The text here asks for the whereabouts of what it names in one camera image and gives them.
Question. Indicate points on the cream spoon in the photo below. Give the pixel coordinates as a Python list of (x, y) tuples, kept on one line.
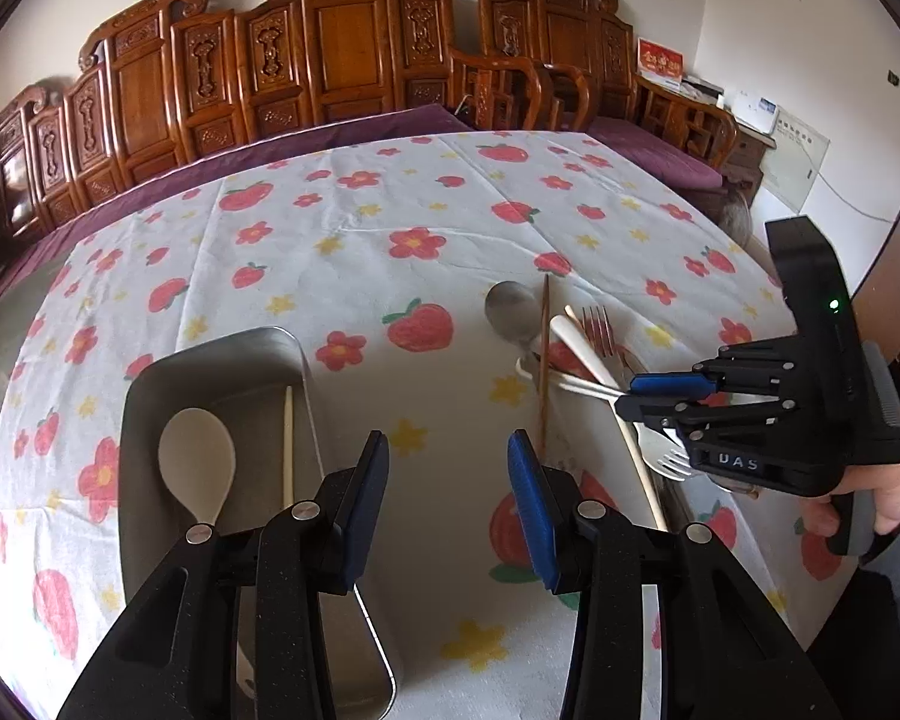
[(581, 349)]

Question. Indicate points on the carved wooden bench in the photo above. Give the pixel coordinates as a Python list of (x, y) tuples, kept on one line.
[(345, 37)]

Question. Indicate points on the light wooden chopstick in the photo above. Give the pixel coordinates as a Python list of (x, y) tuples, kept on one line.
[(649, 480), (288, 442)]

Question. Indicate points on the carved wooden armchair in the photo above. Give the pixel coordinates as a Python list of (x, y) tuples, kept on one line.
[(562, 22)]

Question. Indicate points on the stainless steel tray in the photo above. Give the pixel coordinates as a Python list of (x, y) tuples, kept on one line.
[(259, 382)]

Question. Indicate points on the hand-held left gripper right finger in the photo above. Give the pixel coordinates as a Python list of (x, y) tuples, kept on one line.
[(529, 510)]

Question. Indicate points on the strawberry print tablecloth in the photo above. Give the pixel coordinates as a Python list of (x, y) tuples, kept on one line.
[(390, 187)]

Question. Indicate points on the wooden side table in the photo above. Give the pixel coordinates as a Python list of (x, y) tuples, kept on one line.
[(750, 157)]

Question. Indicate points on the dark brown chopstick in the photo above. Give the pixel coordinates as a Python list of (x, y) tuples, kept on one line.
[(545, 345)]

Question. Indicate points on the white plastic fork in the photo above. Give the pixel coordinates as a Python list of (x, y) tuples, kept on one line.
[(664, 454)]

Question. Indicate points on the white wall panel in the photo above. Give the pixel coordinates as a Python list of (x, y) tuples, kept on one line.
[(795, 161)]

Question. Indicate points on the red desk calendar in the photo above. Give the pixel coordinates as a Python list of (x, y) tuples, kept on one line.
[(660, 60)]

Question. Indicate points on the wooden spoon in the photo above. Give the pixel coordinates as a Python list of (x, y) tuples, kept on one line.
[(195, 457)]

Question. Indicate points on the purple armchair cushion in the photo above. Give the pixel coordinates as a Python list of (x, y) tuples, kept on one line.
[(660, 154)]

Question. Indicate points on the clear plastic bag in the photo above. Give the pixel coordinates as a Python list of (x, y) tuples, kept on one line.
[(736, 217)]

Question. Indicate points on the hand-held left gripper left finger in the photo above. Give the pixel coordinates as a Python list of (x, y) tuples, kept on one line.
[(370, 491)]

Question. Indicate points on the white box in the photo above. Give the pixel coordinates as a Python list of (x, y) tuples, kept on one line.
[(750, 112)]

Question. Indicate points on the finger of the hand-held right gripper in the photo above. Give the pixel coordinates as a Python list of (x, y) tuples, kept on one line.
[(667, 384), (720, 416)]

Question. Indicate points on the white plastic spoon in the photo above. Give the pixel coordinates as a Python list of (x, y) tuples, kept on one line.
[(585, 388)]

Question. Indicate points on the stack of papers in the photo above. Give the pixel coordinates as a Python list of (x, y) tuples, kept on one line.
[(701, 86)]

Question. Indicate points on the metal spoon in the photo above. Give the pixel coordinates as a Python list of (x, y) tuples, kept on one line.
[(511, 311)]

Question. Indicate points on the metal fork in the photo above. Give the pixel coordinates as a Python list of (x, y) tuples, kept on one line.
[(600, 330)]

